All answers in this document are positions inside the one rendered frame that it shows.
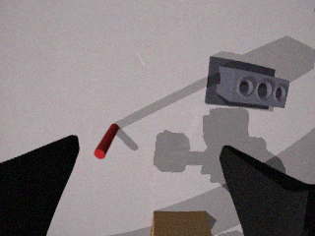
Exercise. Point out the dark red peg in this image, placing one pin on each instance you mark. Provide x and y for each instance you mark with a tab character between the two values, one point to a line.
107	139

